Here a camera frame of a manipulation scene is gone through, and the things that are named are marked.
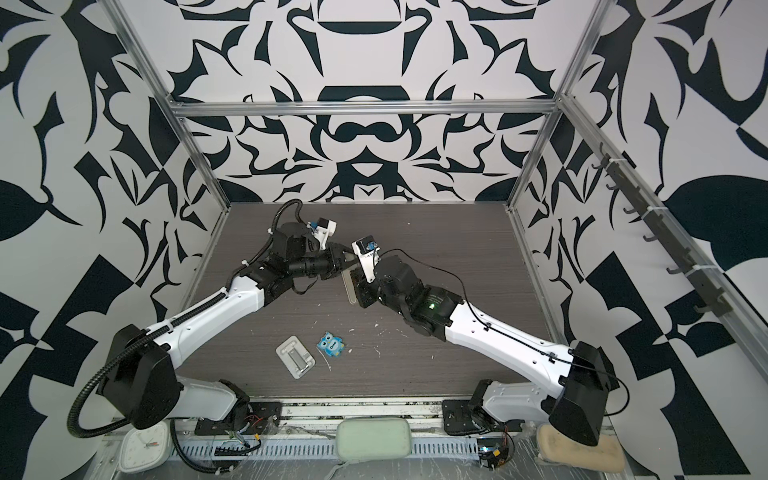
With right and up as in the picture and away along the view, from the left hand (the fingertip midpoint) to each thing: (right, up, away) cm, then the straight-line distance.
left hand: (365, 250), depth 75 cm
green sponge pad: (-1, -43, -5) cm, 43 cm away
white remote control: (-4, -8, -3) cm, 10 cm away
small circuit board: (+30, -47, -4) cm, 56 cm away
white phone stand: (-19, -30, +8) cm, 36 cm away
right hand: (-2, -5, -4) cm, 6 cm away
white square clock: (-50, -44, -6) cm, 67 cm away
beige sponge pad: (+53, -44, -8) cm, 70 cm away
